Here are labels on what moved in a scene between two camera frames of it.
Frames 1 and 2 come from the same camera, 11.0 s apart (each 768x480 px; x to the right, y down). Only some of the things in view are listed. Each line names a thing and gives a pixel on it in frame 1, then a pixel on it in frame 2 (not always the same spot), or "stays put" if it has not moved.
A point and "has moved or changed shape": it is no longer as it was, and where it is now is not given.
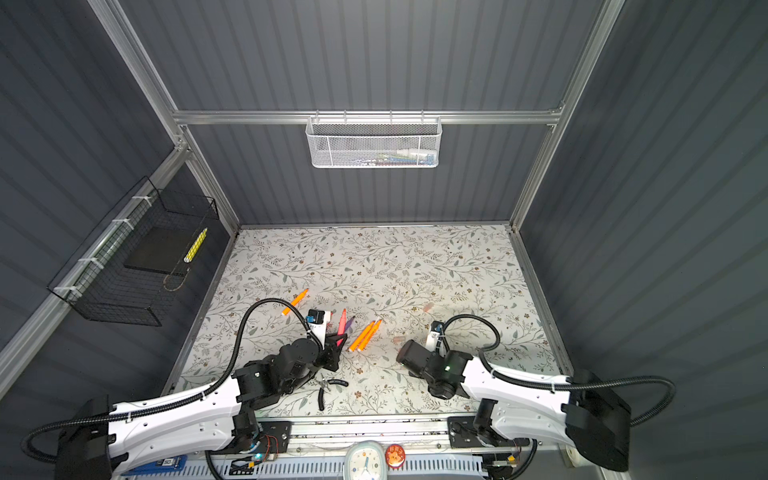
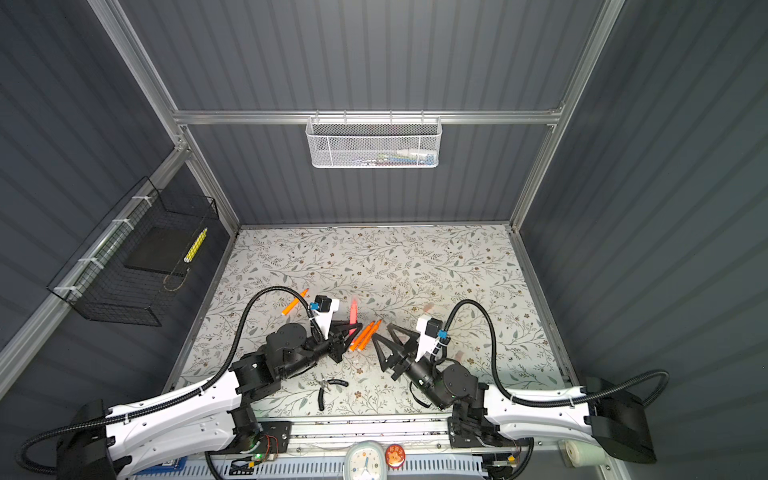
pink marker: x=342 y=326 has moved or changed shape
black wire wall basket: x=146 y=248 stays put
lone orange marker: x=295 y=301 stays put
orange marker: x=360 y=336 stays put
